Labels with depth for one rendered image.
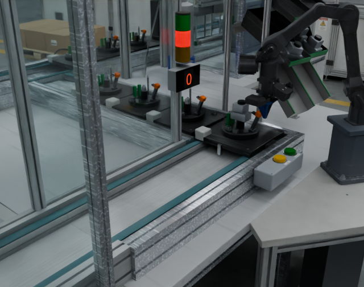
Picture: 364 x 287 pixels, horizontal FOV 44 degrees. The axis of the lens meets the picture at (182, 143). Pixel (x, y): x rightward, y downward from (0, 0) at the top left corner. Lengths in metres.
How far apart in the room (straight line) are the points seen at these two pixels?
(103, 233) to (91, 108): 0.27
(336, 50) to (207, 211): 4.53
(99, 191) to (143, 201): 0.47
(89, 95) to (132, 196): 0.63
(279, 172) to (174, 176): 0.34
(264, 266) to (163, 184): 0.40
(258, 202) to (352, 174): 0.37
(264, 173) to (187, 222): 0.33
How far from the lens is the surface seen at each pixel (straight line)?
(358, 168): 1.66
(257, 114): 1.61
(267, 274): 1.45
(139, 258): 1.15
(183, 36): 1.47
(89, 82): 0.81
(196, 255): 1.25
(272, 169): 1.47
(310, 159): 1.79
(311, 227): 1.40
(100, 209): 0.92
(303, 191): 1.57
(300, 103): 1.89
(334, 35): 5.65
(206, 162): 1.58
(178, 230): 1.23
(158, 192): 1.40
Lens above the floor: 1.65
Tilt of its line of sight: 25 degrees down
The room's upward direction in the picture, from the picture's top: straight up
